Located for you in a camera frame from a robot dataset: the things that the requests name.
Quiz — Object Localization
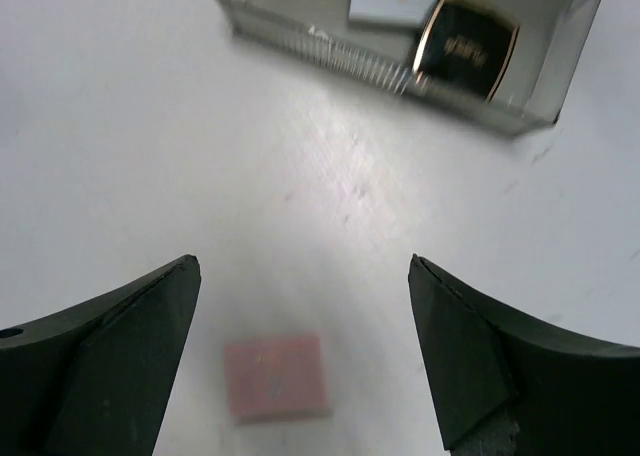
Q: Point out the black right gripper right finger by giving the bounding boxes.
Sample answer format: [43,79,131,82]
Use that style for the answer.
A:
[408,256,639,455]

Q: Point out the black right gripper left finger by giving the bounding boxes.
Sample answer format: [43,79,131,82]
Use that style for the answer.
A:
[1,255,201,455]

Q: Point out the black gold-edged compact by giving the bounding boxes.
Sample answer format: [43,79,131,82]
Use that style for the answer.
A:
[408,0,520,101]

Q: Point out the pink makeup packet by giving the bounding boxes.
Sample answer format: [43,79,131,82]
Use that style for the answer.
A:
[223,334,330,424]

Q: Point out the clear acrylic organizer with drawers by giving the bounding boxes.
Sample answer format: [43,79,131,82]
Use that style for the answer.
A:
[217,0,601,135]

